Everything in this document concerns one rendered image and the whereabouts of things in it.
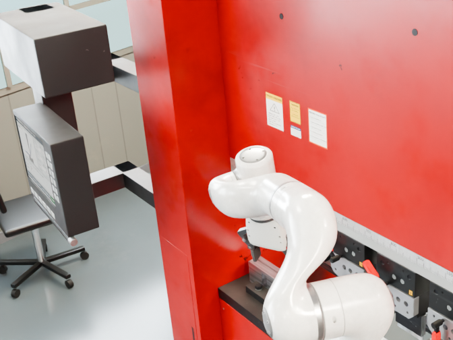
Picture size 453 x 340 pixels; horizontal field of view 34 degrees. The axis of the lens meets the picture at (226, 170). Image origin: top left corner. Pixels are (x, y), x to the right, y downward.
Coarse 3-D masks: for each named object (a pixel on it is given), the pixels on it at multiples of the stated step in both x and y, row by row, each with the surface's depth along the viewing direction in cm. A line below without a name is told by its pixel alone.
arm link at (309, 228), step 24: (288, 192) 132; (312, 192) 129; (288, 216) 128; (312, 216) 124; (288, 240) 128; (312, 240) 123; (288, 264) 125; (312, 264) 122; (288, 288) 121; (312, 288) 123; (264, 312) 123; (288, 312) 120; (312, 312) 121; (288, 336) 121; (312, 336) 121
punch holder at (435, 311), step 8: (432, 288) 200; (440, 288) 198; (432, 296) 201; (440, 296) 199; (448, 296) 196; (432, 304) 202; (440, 304) 200; (448, 304) 197; (432, 312) 203; (440, 312) 201; (448, 312) 198; (432, 320) 204; (448, 320) 199; (432, 328) 205; (440, 328) 202; (448, 328) 199; (448, 336) 200
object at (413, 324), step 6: (396, 312) 222; (396, 318) 223; (402, 318) 220; (408, 318) 218; (414, 318) 216; (420, 318) 214; (402, 324) 221; (408, 324) 219; (414, 324) 217; (420, 324) 214; (408, 330) 221; (414, 330) 217; (420, 330) 215; (414, 336) 220; (420, 336) 216
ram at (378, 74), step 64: (256, 0) 227; (320, 0) 202; (384, 0) 183; (448, 0) 166; (256, 64) 237; (320, 64) 211; (384, 64) 189; (448, 64) 172; (256, 128) 249; (384, 128) 197; (448, 128) 178; (320, 192) 230; (384, 192) 205; (448, 192) 185; (448, 256) 192
